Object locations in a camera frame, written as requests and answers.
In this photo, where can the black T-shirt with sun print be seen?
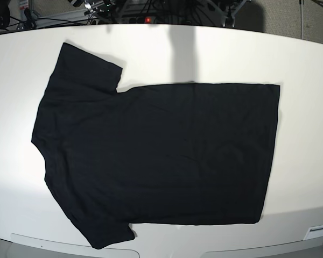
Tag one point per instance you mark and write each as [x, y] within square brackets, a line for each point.
[180, 154]

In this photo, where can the black power strip red switch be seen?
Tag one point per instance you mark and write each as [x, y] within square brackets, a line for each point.
[124, 20]

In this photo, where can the thin metal pole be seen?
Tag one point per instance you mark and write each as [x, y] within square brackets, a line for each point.
[301, 3]

